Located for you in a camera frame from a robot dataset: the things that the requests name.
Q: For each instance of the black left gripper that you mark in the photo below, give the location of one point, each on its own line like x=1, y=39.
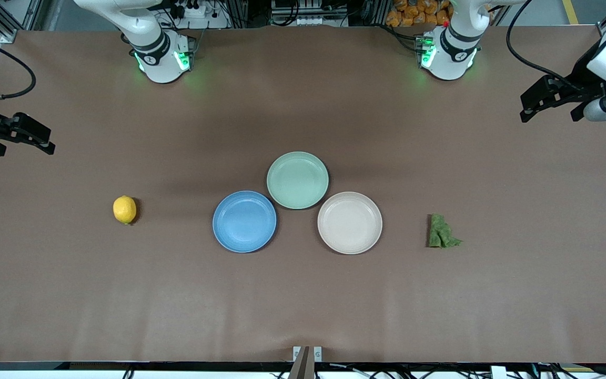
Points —
x=585, y=79

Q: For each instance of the yellow lemon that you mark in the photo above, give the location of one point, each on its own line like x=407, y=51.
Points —
x=124, y=210

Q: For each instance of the green lettuce leaf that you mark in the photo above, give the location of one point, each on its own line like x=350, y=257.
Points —
x=441, y=234

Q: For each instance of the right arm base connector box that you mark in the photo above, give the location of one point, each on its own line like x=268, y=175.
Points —
x=186, y=52

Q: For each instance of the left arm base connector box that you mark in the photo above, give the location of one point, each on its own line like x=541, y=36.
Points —
x=424, y=50

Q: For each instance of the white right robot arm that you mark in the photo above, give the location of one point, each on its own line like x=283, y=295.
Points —
x=155, y=52

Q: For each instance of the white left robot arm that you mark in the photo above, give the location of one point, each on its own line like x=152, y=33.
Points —
x=453, y=52

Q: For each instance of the pile of orange fruits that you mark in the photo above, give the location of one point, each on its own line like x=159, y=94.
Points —
x=413, y=13

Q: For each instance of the white power strip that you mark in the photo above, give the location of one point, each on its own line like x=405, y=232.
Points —
x=211, y=22

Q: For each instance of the beige round plate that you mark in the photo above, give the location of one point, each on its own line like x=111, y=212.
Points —
x=350, y=223

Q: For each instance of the blue round plate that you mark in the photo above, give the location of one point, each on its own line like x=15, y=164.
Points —
x=244, y=221

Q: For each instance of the mint green round plate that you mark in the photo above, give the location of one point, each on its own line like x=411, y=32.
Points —
x=298, y=180

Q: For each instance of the white label tag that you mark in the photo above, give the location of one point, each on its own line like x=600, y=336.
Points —
x=498, y=372

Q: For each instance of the metal mount bracket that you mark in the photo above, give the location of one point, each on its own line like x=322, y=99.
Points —
x=307, y=363

